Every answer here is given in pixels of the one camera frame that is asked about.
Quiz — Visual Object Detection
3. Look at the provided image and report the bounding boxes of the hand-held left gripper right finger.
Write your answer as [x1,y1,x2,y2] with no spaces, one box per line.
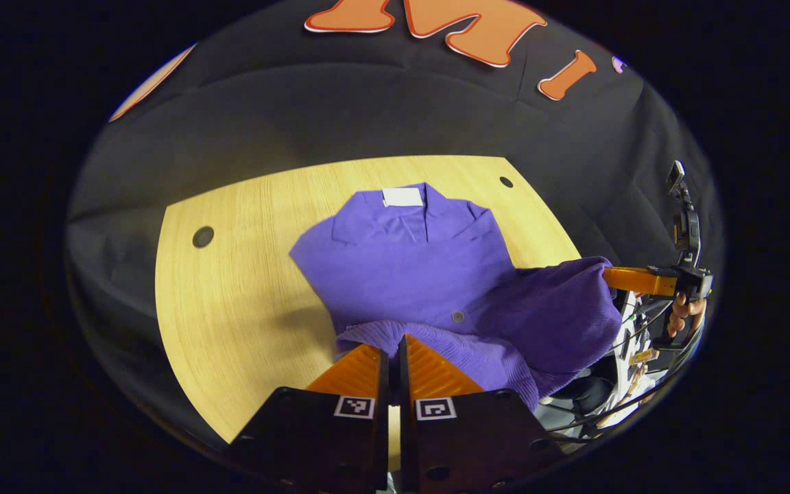
[397,334,567,493]

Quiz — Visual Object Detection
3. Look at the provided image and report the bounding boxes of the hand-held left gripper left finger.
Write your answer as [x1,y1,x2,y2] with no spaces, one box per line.
[227,334,390,493]

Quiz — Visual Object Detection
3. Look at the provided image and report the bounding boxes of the purple knit cardigan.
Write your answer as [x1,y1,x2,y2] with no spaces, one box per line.
[289,182,623,412]

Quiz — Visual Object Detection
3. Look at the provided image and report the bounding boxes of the black backdrop cloth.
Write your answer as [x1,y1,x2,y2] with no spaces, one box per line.
[64,0,725,440]

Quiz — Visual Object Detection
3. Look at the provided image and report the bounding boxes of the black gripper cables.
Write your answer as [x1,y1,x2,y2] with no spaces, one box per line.
[546,298,704,440]

